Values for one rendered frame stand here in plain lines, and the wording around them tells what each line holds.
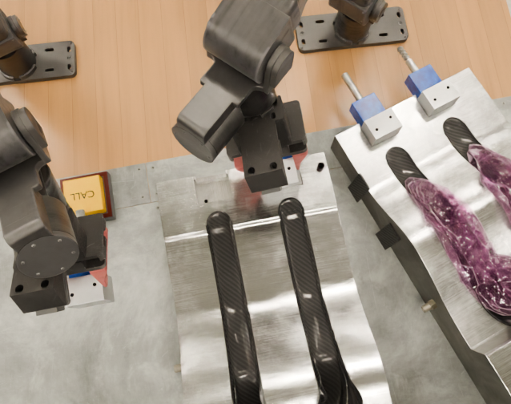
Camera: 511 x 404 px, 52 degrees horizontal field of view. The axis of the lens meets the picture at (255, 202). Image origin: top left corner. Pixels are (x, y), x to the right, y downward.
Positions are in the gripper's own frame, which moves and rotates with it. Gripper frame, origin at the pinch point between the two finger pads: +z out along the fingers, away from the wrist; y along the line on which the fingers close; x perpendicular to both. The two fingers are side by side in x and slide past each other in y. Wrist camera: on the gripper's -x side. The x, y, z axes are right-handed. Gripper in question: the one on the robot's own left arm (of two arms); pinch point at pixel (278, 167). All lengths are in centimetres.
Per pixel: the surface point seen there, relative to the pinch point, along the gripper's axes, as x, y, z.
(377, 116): 9.8, 15.9, 6.3
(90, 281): -13.8, -26.0, -3.7
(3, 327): -12.4, -47.6, 8.1
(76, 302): -16.1, -28.0, -3.4
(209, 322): -17.8, -13.9, 7.9
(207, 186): 2.7, -11.9, 4.5
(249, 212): -3.4, -5.9, 4.8
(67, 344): -15.8, -38.1, 11.3
